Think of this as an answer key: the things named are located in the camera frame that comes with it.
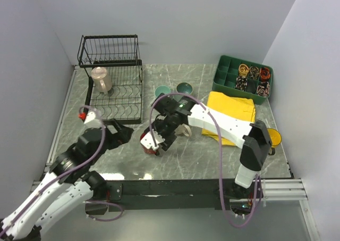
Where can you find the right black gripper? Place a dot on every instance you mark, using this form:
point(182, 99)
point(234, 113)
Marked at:
point(169, 140)

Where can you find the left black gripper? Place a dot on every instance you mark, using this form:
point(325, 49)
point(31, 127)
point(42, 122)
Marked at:
point(124, 133)

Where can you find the white floral mug green interior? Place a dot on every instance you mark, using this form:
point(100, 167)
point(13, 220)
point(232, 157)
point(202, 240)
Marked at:
point(184, 130)

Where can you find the red mug white squiggles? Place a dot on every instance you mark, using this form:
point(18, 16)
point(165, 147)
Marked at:
point(148, 151)

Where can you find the pink mug purple interior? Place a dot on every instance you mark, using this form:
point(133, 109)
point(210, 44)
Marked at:
point(102, 80)

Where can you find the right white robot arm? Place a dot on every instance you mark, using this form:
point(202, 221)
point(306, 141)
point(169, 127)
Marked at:
point(251, 137)

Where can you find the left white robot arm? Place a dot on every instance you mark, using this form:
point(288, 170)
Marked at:
point(68, 182)

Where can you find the small teal cup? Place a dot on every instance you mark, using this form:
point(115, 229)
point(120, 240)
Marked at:
point(162, 90)

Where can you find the blue-green glazed mug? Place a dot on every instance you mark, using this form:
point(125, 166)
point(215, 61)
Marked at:
point(184, 88)

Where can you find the black base beam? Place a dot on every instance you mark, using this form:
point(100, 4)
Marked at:
point(165, 194)

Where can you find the yellow folded cloth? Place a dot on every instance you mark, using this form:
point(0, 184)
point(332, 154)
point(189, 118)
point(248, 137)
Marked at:
point(240, 108)

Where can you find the green compartment organizer tray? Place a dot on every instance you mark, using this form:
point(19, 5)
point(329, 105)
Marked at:
point(240, 78)

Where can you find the yellow cup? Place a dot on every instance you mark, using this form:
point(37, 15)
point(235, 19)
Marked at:
point(276, 139)

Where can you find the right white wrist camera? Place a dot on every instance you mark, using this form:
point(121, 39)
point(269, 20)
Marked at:
point(152, 140)

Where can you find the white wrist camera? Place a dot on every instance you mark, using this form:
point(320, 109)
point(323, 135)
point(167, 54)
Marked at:
point(152, 140)
point(90, 119)

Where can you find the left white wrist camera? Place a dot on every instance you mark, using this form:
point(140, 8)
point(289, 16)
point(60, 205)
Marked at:
point(90, 119)

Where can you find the black wire dish rack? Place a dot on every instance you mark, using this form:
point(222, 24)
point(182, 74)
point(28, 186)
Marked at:
point(120, 55)

